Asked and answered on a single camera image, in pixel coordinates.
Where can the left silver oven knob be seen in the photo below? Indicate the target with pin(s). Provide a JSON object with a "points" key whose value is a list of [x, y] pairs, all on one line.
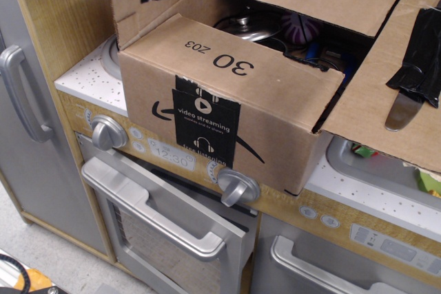
{"points": [[107, 133]]}

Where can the silver oven knob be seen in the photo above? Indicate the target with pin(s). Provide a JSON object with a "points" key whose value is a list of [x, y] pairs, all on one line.
{"points": [[107, 133], [236, 187]]}

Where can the silver dishwasher door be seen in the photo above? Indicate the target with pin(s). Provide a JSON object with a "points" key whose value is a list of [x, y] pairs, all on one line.
{"points": [[290, 260]]}

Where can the butter knife with black tape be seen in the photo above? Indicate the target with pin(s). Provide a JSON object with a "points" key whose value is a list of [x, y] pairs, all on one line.
{"points": [[418, 78]]}

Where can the large brown cardboard box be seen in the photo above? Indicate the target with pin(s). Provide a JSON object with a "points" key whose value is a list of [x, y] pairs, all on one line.
{"points": [[253, 109]]}

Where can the grey toy sink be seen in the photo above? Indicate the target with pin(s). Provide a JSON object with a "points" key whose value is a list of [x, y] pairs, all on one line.
{"points": [[379, 171]]}

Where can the light green toy food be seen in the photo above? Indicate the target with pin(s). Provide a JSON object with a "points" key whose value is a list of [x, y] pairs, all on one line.
{"points": [[428, 184]]}

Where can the green red toy food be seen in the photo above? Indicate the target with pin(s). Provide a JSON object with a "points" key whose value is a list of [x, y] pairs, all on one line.
{"points": [[363, 151]]}

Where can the right silver oven knob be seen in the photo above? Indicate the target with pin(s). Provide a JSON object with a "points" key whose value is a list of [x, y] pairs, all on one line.
{"points": [[236, 187]]}

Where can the grey fridge door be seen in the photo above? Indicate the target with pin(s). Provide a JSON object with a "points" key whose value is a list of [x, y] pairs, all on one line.
{"points": [[37, 167]]}

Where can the orange object on floor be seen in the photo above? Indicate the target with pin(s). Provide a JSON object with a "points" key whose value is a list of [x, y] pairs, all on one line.
{"points": [[38, 280]]}

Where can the purple white striped ball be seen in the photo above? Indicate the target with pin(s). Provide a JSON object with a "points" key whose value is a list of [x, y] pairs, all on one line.
{"points": [[300, 30]]}

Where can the blue tool in box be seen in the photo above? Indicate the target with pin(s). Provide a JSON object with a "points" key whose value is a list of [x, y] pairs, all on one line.
{"points": [[332, 56]]}

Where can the silver oven door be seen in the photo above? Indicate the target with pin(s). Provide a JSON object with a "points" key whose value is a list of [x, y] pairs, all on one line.
{"points": [[171, 234]]}

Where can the front stove burner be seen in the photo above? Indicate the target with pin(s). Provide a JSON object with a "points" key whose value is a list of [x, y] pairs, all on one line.
{"points": [[109, 58]]}

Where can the silver pot lid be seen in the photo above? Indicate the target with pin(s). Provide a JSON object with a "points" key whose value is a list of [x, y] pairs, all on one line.
{"points": [[254, 27]]}

